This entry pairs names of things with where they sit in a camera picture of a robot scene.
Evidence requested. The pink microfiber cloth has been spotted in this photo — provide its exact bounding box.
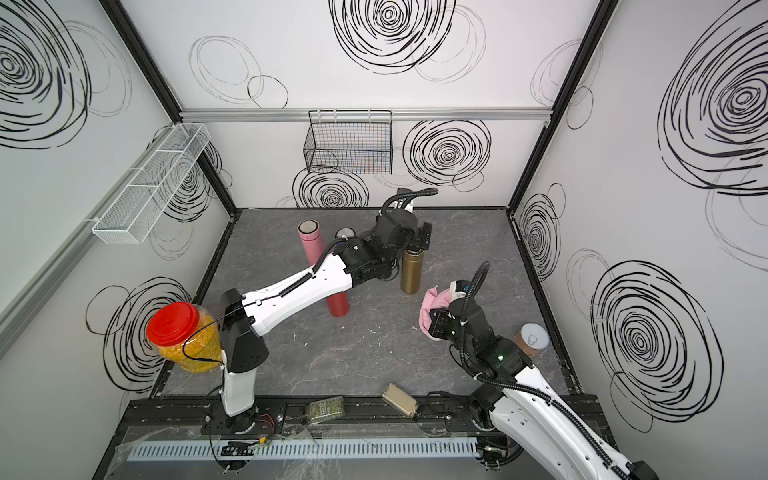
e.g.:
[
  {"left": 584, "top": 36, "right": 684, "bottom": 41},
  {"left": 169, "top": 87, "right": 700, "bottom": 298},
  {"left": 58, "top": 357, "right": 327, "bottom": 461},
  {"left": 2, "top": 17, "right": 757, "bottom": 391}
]
[{"left": 418, "top": 286, "right": 456, "bottom": 341}]

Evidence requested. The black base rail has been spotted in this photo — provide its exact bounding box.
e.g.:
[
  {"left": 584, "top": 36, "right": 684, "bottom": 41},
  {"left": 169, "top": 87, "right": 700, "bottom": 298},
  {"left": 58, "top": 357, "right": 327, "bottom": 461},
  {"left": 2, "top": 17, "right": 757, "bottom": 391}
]
[{"left": 117, "top": 393, "right": 490, "bottom": 437}]

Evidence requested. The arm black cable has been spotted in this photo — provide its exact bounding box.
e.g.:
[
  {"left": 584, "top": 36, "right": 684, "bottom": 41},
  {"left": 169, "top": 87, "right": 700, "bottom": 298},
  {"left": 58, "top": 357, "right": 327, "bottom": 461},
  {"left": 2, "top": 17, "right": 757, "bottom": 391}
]
[
  {"left": 379, "top": 187, "right": 440, "bottom": 217},
  {"left": 458, "top": 260, "right": 631, "bottom": 480}
]

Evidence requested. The green scouring pad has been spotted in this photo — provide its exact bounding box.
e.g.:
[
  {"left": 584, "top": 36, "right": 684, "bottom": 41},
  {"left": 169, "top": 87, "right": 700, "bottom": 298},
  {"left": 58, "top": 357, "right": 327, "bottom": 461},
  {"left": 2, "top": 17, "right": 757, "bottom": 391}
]
[{"left": 303, "top": 396, "right": 346, "bottom": 425}]

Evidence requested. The white cable duct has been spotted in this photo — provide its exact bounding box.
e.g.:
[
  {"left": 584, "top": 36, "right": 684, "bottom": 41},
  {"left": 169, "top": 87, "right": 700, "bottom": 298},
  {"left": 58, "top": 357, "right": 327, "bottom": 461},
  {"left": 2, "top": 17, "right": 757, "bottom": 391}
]
[{"left": 127, "top": 437, "right": 479, "bottom": 462}]

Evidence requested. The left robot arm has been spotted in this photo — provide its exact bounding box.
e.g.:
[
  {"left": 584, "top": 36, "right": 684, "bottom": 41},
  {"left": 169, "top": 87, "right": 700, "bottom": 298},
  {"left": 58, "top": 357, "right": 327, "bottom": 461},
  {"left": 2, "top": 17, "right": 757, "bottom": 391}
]
[{"left": 219, "top": 208, "right": 433, "bottom": 418}]

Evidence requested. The red thermos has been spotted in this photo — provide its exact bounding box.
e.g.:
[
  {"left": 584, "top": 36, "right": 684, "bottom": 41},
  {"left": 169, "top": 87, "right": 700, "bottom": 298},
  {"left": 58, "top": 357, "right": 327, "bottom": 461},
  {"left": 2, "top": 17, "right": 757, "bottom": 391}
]
[{"left": 326, "top": 292, "right": 350, "bottom": 318}]

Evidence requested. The white wire shelf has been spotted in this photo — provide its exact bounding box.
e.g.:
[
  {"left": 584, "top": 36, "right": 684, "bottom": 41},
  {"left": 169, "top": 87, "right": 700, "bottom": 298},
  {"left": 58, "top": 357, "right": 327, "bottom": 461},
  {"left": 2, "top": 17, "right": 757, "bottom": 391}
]
[{"left": 92, "top": 123, "right": 211, "bottom": 244}]

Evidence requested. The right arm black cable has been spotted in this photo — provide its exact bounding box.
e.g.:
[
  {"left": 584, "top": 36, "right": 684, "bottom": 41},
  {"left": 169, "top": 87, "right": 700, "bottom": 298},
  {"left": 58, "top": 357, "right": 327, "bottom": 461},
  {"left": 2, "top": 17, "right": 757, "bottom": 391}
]
[{"left": 458, "top": 260, "right": 631, "bottom": 480}]

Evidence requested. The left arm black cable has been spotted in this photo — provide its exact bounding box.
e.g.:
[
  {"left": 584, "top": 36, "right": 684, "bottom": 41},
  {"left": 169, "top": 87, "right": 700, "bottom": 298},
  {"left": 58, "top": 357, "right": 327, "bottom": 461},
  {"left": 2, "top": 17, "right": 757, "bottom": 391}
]
[{"left": 379, "top": 187, "right": 440, "bottom": 217}]

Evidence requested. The red lid snack jar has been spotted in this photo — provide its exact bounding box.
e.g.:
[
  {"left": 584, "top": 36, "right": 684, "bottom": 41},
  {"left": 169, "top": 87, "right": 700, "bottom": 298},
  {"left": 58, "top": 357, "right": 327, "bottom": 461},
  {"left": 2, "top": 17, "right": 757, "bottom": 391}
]
[{"left": 146, "top": 302, "right": 222, "bottom": 373}]

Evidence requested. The white lid can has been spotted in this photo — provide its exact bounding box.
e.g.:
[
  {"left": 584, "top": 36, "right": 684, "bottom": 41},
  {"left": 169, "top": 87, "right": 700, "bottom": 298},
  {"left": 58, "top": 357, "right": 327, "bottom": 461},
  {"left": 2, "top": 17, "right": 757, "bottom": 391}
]
[{"left": 513, "top": 323, "right": 551, "bottom": 358}]

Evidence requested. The beige sponge block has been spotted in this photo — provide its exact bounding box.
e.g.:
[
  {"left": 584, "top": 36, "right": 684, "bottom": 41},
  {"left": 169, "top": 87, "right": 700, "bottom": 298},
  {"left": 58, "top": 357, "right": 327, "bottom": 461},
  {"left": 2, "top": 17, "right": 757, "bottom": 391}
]
[{"left": 381, "top": 383, "right": 419, "bottom": 419}]

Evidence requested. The gold thermos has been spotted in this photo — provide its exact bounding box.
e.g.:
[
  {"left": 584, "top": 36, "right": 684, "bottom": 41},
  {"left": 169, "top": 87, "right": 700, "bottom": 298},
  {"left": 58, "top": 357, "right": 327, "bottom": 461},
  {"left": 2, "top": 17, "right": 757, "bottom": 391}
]
[{"left": 400, "top": 247, "right": 425, "bottom": 294}]

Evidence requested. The black wire basket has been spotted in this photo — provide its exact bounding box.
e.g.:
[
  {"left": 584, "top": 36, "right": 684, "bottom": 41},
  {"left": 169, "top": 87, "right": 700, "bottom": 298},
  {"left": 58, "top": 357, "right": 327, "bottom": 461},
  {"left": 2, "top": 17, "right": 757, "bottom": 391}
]
[{"left": 302, "top": 109, "right": 394, "bottom": 175}]

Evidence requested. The blue thermos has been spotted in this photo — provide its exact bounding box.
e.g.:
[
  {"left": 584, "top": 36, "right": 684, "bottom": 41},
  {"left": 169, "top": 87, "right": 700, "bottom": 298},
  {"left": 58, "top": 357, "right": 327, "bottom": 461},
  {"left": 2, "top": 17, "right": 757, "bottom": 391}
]
[{"left": 335, "top": 227, "right": 356, "bottom": 239}]

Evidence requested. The pink thermos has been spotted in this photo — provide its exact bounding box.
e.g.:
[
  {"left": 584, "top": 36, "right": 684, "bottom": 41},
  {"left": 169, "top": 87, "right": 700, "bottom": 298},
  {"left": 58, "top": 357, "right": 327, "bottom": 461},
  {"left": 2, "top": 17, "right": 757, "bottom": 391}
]
[{"left": 297, "top": 219, "right": 325, "bottom": 265}]

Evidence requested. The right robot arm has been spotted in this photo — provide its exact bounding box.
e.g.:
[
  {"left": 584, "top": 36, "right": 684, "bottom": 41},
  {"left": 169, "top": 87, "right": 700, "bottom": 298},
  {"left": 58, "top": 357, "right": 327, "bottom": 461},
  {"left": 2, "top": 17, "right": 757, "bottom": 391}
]
[{"left": 419, "top": 280, "right": 658, "bottom": 479}]

